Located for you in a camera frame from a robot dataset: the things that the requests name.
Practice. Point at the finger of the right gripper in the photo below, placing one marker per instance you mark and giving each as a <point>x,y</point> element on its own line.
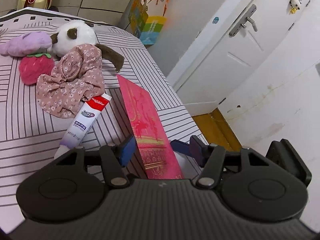
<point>181,147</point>

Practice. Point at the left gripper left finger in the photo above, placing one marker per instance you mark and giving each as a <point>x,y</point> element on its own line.
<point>113,159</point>

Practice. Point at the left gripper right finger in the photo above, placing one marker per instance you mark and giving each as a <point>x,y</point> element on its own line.
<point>210,158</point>

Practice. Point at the red envelope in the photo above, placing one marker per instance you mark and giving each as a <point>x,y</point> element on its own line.
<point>153,144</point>

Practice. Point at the toothpaste tube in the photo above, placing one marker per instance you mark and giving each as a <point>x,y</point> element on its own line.
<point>82,123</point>

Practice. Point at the pink strawberry plush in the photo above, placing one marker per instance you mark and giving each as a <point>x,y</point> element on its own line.
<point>32,66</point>

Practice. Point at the white brown plush toy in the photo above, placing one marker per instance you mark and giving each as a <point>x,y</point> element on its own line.
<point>78,32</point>

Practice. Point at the purple plush toy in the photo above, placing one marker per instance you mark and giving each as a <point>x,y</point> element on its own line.
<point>26,44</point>

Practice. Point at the striped table cloth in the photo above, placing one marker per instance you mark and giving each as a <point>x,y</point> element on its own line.
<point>34,118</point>

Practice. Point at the colourful paper gift bag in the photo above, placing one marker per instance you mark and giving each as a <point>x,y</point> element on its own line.
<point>147,18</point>

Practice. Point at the white door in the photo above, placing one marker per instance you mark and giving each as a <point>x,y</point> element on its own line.
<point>222,62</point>

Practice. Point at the silver door handle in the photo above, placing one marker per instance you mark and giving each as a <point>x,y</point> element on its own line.
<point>241,24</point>

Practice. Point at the small plush keychain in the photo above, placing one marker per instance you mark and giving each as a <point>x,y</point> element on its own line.
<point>295,6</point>

